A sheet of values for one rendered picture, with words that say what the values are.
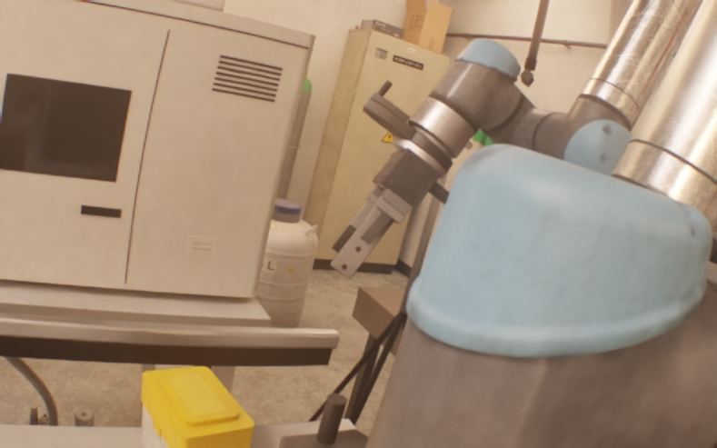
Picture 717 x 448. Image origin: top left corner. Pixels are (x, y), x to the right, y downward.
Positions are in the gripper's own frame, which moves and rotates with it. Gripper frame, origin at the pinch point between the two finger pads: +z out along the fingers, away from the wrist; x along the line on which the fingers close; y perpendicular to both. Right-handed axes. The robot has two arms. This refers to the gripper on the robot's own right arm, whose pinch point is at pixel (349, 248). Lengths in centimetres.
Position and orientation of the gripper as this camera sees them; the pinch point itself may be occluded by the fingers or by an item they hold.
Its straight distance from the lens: 64.4
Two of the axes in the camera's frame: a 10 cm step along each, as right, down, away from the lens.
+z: -6.1, 7.9, 0.8
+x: -0.2, -1.2, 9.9
